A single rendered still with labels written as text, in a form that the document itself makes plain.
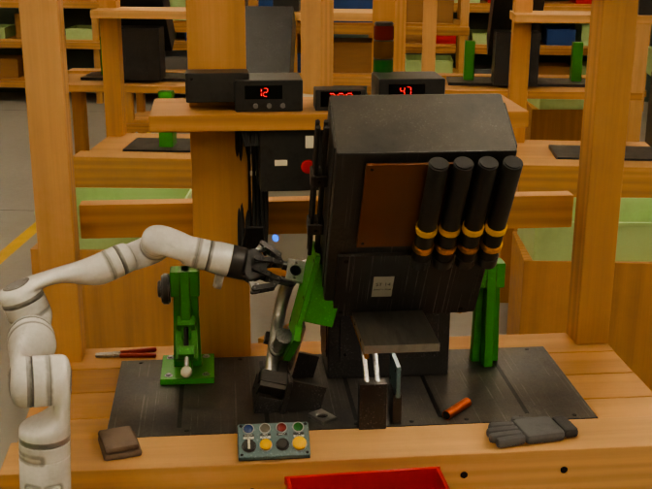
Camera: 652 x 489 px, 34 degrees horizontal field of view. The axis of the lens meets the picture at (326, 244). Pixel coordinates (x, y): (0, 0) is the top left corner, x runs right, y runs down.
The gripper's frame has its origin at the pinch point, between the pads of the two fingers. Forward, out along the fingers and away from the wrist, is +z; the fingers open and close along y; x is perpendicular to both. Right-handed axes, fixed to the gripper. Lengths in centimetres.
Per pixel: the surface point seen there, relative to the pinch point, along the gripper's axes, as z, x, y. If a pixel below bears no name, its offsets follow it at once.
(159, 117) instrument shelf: -37.0, -8.1, 27.8
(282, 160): -6.6, -5.0, 26.7
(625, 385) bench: 88, 5, -6
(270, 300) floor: 41, 297, 137
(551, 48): 342, 596, 649
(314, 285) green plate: 4.6, -8.8, -5.9
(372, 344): 16.3, -19.1, -21.6
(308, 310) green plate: 4.7, -4.5, -10.3
